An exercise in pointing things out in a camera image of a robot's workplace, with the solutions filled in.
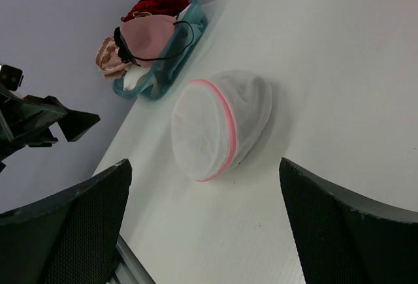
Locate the teal plastic basket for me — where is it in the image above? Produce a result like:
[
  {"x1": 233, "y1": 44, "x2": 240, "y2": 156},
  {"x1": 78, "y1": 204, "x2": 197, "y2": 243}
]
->
[{"x1": 112, "y1": 0, "x2": 208, "y2": 101}]

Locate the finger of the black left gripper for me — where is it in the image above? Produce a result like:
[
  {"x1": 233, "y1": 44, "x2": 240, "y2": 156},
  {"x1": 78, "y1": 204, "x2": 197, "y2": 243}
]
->
[{"x1": 52, "y1": 110, "x2": 101, "y2": 142}]

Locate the black bra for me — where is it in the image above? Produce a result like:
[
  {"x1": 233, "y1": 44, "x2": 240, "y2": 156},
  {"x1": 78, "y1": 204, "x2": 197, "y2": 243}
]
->
[{"x1": 114, "y1": 0, "x2": 183, "y2": 65}]

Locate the red lace bra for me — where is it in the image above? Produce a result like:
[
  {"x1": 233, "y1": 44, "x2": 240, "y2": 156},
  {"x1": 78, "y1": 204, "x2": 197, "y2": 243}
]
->
[{"x1": 121, "y1": 0, "x2": 190, "y2": 22}]

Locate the white mesh bag pink zipper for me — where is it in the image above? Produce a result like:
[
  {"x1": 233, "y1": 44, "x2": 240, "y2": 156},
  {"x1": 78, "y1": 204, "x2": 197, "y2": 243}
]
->
[{"x1": 170, "y1": 70, "x2": 272, "y2": 182}]

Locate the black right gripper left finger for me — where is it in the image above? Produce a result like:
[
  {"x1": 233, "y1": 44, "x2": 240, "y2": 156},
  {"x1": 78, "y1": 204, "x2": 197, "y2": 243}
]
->
[{"x1": 1, "y1": 159, "x2": 132, "y2": 283}]

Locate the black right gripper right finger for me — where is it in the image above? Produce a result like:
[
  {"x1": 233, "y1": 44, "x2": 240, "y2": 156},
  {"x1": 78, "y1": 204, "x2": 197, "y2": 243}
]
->
[{"x1": 279, "y1": 158, "x2": 417, "y2": 283}]

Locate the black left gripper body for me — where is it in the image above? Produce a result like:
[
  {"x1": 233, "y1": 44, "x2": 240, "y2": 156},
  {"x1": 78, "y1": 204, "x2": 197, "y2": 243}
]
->
[{"x1": 1, "y1": 86, "x2": 67, "y2": 161}]

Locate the dusty pink bra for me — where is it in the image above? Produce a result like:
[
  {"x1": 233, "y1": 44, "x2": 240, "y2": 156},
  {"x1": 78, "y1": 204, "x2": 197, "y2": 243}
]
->
[{"x1": 120, "y1": 15, "x2": 176, "y2": 68}]

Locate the peach satin bra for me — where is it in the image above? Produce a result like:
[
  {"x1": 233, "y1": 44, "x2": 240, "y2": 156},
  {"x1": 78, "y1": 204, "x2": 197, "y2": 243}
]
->
[{"x1": 95, "y1": 37, "x2": 131, "y2": 80}]

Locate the white bra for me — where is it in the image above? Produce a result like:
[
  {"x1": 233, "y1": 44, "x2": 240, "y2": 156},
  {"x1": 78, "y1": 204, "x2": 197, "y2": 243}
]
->
[{"x1": 123, "y1": 65, "x2": 155, "y2": 91}]

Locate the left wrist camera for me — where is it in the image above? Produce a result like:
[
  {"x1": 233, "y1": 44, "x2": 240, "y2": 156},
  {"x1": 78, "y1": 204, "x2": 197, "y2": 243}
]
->
[{"x1": 0, "y1": 65, "x2": 24, "y2": 91}]

